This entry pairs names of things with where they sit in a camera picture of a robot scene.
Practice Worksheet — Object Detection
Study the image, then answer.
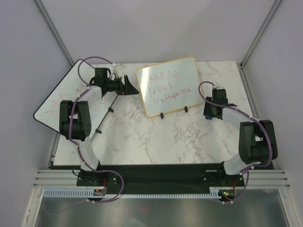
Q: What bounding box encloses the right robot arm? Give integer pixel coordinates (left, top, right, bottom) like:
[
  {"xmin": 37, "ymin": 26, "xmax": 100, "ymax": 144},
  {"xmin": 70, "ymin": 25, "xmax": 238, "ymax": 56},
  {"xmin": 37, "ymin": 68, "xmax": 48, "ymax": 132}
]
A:
[{"xmin": 203, "ymin": 88, "xmax": 278, "ymax": 186}]

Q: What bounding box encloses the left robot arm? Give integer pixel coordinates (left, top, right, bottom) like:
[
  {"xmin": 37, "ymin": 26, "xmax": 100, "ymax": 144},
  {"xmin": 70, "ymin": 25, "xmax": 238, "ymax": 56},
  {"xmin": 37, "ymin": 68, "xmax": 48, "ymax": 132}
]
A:
[{"xmin": 59, "ymin": 68, "xmax": 139, "ymax": 186}]

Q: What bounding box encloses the black framed whiteboard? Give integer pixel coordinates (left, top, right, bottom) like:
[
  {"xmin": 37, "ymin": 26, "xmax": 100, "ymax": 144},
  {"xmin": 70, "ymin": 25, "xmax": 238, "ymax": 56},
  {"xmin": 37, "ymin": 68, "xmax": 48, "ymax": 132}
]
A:
[{"xmin": 34, "ymin": 59, "xmax": 117, "ymax": 133}]

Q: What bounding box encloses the yellow framed whiteboard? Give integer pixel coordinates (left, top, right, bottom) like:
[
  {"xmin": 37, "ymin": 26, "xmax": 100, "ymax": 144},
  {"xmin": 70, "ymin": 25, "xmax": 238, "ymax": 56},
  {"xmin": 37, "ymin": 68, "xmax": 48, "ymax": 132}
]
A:
[{"xmin": 136, "ymin": 56, "xmax": 203, "ymax": 117}]

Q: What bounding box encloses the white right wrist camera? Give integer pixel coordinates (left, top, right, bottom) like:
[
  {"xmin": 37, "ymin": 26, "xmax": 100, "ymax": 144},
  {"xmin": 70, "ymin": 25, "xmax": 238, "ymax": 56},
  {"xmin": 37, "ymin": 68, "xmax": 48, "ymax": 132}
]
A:
[{"xmin": 213, "ymin": 87, "xmax": 225, "ymax": 90}]

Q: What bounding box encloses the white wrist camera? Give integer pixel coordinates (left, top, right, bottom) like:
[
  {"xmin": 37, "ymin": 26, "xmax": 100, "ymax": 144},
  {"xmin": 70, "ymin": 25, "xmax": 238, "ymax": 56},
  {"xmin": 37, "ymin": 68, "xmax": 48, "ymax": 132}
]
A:
[
  {"xmin": 213, "ymin": 87, "xmax": 225, "ymax": 90},
  {"xmin": 112, "ymin": 63, "xmax": 125, "ymax": 74}
]

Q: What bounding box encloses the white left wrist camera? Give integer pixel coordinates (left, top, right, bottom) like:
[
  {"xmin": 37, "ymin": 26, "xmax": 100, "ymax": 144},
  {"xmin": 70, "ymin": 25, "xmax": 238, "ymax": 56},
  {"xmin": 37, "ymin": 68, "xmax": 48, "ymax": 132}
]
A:
[{"xmin": 112, "ymin": 63, "xmax": 125, "ymax": 74}]

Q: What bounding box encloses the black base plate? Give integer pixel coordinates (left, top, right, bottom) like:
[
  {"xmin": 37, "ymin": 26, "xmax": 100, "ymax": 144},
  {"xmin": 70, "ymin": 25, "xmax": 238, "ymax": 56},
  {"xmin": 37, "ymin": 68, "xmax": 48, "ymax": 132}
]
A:
[{"xmin": 77, "ymin": 163, "xmax": 244, "ymax": 196}]

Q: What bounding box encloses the aluminium rail frame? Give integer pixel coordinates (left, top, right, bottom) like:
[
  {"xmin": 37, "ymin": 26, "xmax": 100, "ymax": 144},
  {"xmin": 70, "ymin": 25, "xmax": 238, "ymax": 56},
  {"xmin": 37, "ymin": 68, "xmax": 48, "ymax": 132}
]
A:
[{"xmin": 34, "ymin": 166, "xmax": 290, "ymax": 189}]

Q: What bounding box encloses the right aluminium corner post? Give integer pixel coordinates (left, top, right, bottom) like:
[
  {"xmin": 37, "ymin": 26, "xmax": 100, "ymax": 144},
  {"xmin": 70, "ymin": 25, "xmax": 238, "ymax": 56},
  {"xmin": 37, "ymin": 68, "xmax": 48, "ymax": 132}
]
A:
[{"xmin": 238, "ymin": 0, "xmax": 284, "ymax": 70}]

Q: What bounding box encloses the white slotted cable duct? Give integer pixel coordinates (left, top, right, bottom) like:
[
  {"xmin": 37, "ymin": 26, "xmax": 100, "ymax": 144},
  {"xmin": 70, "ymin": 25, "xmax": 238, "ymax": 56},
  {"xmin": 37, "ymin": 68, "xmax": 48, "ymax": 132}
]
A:
[{"xmin": 43, "ymin": 188, "xmax": 221, "ymax": 199}]

